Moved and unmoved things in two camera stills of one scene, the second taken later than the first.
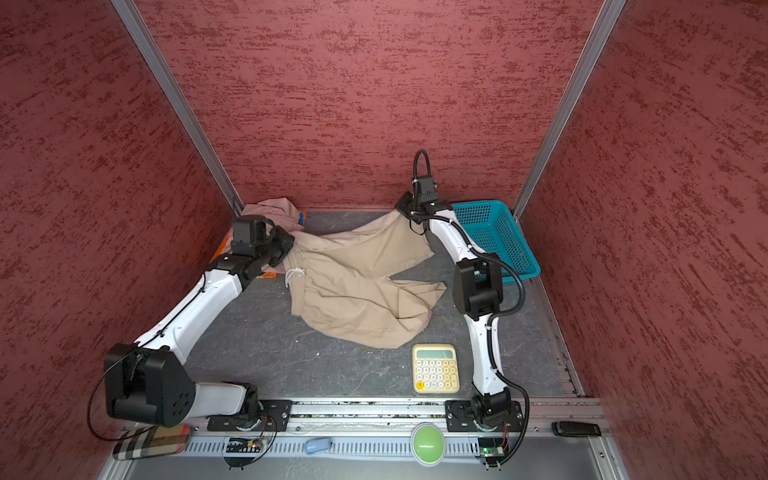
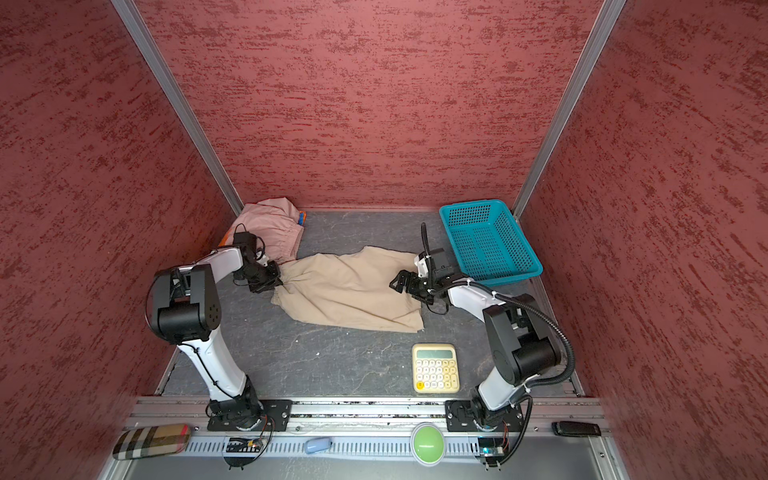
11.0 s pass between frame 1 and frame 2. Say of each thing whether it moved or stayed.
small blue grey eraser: stayed
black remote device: stayed
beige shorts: moved
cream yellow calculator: stayed
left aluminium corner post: stayed
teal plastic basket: stayed
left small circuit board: stayed
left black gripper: moved
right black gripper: moved
